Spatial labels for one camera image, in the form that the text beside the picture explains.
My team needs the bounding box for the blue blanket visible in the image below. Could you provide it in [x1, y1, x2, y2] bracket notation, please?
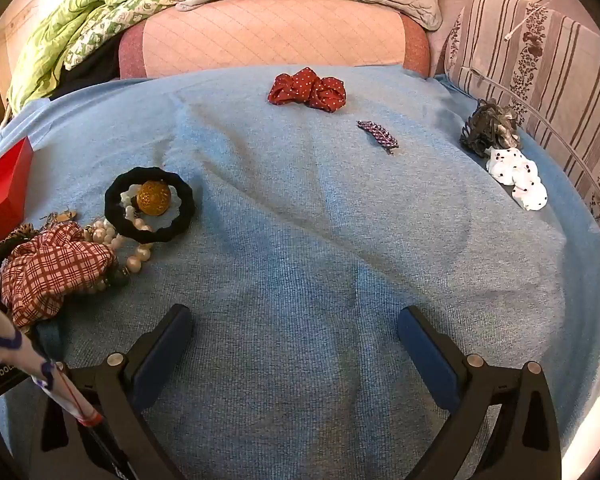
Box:
[0, 65, 600, 480]

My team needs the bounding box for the white flower hair ornament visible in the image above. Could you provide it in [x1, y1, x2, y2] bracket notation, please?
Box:
[120, 184, 187, 231]

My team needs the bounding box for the pearl bracelet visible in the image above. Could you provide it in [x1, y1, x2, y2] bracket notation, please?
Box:
[82, 217, 156, 293]

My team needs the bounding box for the dark grey scrunchie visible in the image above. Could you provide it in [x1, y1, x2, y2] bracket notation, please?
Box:
[460, 99, 522, 158]

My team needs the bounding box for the purple beaded hair clip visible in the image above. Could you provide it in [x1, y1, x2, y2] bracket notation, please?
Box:
[356, 120, 400, 156]

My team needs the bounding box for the green patterned quilt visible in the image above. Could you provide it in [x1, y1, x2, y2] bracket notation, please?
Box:
[7, 0, 234, 111]

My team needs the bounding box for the black cloth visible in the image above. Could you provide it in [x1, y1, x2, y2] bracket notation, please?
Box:
[50, 35, 124, 101]

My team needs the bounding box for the gold chain earring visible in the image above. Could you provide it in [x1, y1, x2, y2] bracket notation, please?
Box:
[41, 208, 79, 227]

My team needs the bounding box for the red tray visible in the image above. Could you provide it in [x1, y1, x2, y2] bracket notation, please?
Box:
[0, 137, 34, 257]

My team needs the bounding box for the white cable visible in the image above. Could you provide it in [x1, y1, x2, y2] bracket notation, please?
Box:
[505, 4, 549, 43]

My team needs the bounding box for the red plaid scrunchie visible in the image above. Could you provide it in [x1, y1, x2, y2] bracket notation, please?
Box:
[0, 222, 120, 328]

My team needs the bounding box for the pink quilted mattress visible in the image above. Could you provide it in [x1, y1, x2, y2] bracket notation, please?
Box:
[119, 0, 431, 81]

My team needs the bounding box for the amber bead hair tie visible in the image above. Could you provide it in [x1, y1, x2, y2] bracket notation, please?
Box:
[137, 180, 172, 215]

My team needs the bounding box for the striped floral sofa cushion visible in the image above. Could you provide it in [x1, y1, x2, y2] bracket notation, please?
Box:
[442, 0, 600, 263]

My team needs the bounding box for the white polka dot scrunchie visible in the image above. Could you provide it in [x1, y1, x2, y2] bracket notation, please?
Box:
[485, 146, 549, 212]

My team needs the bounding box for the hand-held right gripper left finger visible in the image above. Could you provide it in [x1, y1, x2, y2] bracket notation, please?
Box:
[30, 304, 196, 480]

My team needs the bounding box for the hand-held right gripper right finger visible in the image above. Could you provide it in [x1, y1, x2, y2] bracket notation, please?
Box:
[397, 305, 563, 480]

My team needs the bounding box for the red polka dot scrunchie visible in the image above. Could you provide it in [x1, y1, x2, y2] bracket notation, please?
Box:
[267, 66, 347, 112]

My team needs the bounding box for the plain black scrunchie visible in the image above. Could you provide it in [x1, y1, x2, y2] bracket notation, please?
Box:
[104, 165, 197, 244]

